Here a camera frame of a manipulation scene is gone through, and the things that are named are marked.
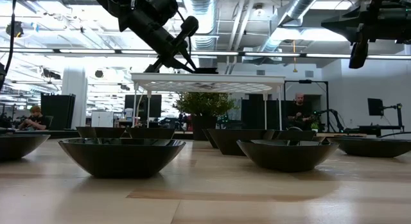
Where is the silver ventilation duct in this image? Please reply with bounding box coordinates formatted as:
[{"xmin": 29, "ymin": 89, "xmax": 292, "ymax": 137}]
[
  {"xmin": 256, "ymin": 0, "xmax": 324, "ymax": 56},
  {"xmin": 189, "ymin": 0, "xmax": 221, "ymax": 51}
]

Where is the white lattice raised rack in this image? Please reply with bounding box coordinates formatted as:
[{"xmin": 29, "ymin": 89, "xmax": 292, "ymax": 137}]
[{"xmin": 130, "ymin": 73, "xmax": 286, "ymax": 131}]

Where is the person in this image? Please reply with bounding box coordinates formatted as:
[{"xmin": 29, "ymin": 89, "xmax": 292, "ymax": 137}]
[
  {"xmin": 18, "ymin": 105, "xmax": 52, "ymax": 131},
  {"xmin": 286, "ymin": 92, "xmax": 314, "ymax": 131}
]

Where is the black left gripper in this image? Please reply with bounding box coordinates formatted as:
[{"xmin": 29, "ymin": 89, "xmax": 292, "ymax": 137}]
[{"xmin": 128, "ymin": 10, "xmax": 199, "ymax": 74}]

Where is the black monitor on stand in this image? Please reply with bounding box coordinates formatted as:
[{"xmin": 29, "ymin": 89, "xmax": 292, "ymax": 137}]
[{"xmin": 367, "ymin": 98, "xmax": 405, "ymax": 132}]

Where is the green potted plant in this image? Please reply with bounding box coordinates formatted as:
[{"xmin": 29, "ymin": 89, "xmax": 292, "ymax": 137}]
[{"xmin": 173, "ymin": 91, "xmax": 237, "ymax": 141}]

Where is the long ceiling light strip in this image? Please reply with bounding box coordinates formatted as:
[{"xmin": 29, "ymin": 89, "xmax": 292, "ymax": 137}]
[{"xmin": 0, "ymin": 47, "xmax": 411, "ymax": 60}]

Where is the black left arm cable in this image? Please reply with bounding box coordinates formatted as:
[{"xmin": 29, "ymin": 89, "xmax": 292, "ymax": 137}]
[{"xmin": 3, "ymin": 0, "xmax": 17, "ymax": 76}]

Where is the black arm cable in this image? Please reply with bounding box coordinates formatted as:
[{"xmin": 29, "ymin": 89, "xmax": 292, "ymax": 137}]
[
  {"xmin": 3, "ymin": 0, "xmax": 17, "ymax": 76},
  {"xmin": 378, "ymin": 130, "xmax": 411, "ymax": 138}
]

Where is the black leaf-shaped plate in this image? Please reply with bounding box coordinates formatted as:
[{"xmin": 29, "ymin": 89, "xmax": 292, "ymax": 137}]
[
  {"xmin": 327, "ymin": 137, "xmax": 411, "ymax": 159},
  {"xmin": 0, "ymin": 134, "xmax": 51, "ymax": 161},
  {"xmin": 236, "ymin": 139, "xmax": 340, "ymax": 173},
  {"xmin": 57, "ymin": 137, "xmax": 186, "ymax": 178}
]

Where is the white cabinet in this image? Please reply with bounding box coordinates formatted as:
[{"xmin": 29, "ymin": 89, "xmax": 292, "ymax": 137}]
[{"xmin": 91, "ymin": 110, "xmax": 114, "ymax": 128}]

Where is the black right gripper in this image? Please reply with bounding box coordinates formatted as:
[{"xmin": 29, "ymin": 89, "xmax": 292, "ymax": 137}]
[{"xmin": 320, "ymin": 0, "xmax": 411, "ymax": 69}]

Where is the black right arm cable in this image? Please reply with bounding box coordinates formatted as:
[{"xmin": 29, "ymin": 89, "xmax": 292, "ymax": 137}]
[{"xmin": 378, "ymin": 130, "xmax": 411, "ymax": 138}]

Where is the black partition panel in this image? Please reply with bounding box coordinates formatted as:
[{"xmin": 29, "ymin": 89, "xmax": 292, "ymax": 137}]
[
  {"xmin": 240, "ymin": 94, "xmax": 290, "ymax": 131},
  {"xmin": 40, "ymin": 94, "xmax": 76, "ymax": 131}
]

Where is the black ceiling dome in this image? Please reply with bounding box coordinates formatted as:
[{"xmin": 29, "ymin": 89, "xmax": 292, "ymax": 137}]
[{"xmin": 5, "ymin": 21, "xmax": 24, "ymax": 38}]

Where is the black desk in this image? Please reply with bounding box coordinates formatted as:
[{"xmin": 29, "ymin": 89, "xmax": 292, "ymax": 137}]
[{"xmin": 348, "ymin": 125, "xmax": 405, "ymax": 138}]

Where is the white round column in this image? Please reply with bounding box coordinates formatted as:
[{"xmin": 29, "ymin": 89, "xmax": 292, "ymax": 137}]
[{"xmin": 62, "ymin": 65, "xmax": 88, "ymax": 130}]

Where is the tall black frame stand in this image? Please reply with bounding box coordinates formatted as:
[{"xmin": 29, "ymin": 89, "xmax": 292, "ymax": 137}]
[{"xmin": 284, "ymin": 78, "xmax": 331, "ymax": 132}]

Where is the yellow hanging pendant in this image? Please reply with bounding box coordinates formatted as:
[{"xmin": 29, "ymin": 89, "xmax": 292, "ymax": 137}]
[{"xmin": 291, "ymin": 40, "xmax": 299, "ymax": 74}]

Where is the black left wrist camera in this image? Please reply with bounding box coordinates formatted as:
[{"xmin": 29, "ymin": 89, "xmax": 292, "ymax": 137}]
[{"xmin": 173, "ymin": 15, "xmax": 200, "ymax": 47}]

